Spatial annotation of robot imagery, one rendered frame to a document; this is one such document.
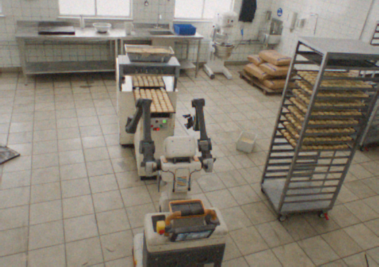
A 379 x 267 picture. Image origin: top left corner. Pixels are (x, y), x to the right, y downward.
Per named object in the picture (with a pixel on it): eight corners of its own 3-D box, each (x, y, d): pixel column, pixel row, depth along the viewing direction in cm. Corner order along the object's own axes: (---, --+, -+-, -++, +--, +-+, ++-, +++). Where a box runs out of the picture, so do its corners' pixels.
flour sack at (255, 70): (242, 69, 701) (243, 62, 693) (258, 68, 719) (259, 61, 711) (262, 81, 646) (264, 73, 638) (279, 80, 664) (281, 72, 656)
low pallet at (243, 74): (236, 75, 733) (237, 70, 727) (265, 74, 764) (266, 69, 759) (268, 97, 638) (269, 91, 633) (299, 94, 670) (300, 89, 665)
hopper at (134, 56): (124, 55, 398) (124, 44, 391) (169, 57, 411) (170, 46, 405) (126, 63, 374) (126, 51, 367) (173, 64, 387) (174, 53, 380)
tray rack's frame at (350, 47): (276, 221, 334) (328, 52, 250) (257, 188, 378) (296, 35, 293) (330, 216, 349) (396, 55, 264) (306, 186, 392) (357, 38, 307)
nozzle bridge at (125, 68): (118, 80, 414) (118, 55, 398) (173, 81, 431) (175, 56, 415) (118, 91, 386) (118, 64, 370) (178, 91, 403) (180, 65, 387)
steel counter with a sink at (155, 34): (22, 86, 570) (11, 14, 512) (24, 72, 626) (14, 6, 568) (198, 78, 695) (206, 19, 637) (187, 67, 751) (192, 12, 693)
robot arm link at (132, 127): (137, 102, 245) (151, 104, 250) (137, 96, 248) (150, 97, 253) (124, 134, 276) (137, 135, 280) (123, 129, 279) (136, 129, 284)
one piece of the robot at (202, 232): (214, 239, 215) (223, 228, 197) (162, 246, 206) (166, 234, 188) (211, 223, 221) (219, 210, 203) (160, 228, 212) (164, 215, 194)
